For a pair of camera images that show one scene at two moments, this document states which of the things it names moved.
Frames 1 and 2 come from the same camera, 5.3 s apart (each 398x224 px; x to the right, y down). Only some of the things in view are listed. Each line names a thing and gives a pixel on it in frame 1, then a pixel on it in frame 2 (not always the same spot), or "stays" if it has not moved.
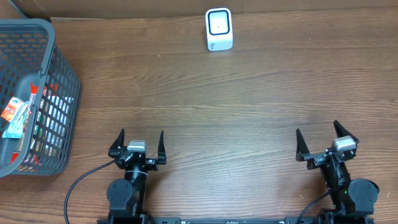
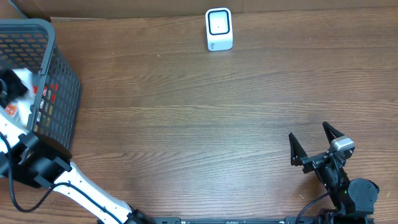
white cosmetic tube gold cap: x=58 y=113 -> x=25 y=102
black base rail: x=236 y=220 stays
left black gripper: x=147 y=166 -> x=7 y=85
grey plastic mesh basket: x=33 y=68 stays
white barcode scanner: x=219 y=29 stays
